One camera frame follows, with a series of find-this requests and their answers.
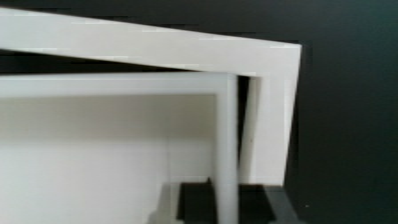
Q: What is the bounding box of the white drawer cabinet box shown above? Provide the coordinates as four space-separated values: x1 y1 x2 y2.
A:
0 6 303 185

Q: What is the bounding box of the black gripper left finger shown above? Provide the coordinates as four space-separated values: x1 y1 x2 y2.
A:
155 178 221 224

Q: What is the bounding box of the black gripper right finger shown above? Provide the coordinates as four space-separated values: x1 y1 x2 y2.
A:
241 184 305 224

